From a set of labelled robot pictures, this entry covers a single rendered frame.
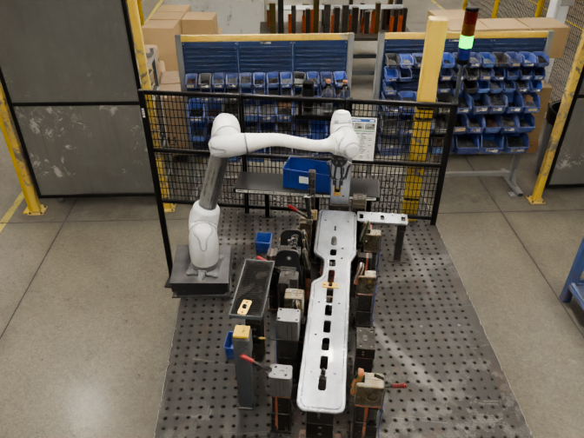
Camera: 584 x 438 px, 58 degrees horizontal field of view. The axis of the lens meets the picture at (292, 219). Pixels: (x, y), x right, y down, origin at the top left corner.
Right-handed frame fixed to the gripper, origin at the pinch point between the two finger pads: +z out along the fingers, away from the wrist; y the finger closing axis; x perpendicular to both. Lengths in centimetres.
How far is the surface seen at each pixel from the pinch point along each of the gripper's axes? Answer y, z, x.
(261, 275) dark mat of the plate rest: -32, 13, -61
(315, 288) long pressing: -8, 29, -50
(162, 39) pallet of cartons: -221, 39, 376
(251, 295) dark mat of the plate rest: -33, 13, -75
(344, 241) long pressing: 5.6, 29.0, -10.3
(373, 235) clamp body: 20.7, 24.9, -8.6
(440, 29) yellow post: 49, -66, 58
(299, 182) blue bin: -23.7, 21.0, 35.8
